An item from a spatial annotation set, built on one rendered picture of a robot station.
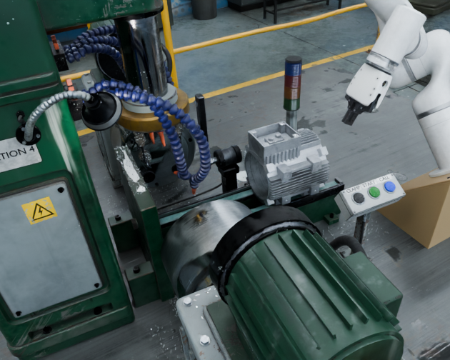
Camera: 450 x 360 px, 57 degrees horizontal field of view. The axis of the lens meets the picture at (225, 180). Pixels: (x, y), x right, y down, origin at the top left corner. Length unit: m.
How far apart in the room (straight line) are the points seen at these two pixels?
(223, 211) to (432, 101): 0.79
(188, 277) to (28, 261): 0.34
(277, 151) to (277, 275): 0.68
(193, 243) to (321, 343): 0.45
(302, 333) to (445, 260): 0.95
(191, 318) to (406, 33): 0.88
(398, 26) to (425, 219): 0.56
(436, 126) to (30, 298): 1.21
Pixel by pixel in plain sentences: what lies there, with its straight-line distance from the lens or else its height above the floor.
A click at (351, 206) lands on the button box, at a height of 1.06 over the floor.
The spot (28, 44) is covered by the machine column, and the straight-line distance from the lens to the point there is 0.76.
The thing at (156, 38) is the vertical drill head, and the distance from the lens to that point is 0.95.
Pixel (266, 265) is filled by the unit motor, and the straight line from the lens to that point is 0.57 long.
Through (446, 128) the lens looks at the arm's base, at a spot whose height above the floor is 1.10.
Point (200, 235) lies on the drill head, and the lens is 0.89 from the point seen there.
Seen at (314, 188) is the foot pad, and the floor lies 0.98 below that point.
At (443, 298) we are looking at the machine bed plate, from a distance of 1.32.
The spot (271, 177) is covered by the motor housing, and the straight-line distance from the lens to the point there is 1.20.
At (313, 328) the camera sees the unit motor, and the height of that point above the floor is 1.35.
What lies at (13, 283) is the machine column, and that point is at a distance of 1.02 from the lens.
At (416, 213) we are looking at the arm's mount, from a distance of 1.40.
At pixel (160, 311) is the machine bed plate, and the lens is 1.22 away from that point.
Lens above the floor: 1.78
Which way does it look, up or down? 37 degrees down
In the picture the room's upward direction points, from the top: 4 degrees counter-clockwise
